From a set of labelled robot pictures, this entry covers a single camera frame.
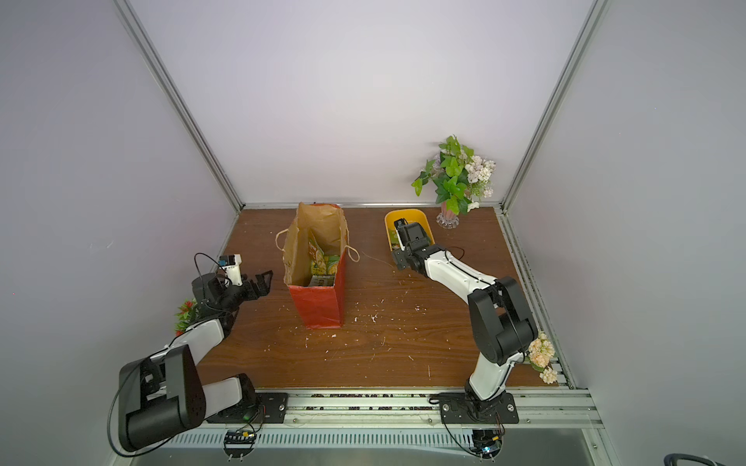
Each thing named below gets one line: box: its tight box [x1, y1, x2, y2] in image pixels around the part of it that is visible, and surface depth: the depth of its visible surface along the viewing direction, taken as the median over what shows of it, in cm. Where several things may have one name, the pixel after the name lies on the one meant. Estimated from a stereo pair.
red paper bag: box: [274, 201, 361, 331], surface depth 87 cm
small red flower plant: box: [174, 298, 200, 337], surface depth 76 cm
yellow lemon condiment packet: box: [307, 229, 328, 276], surface depth 99 cm
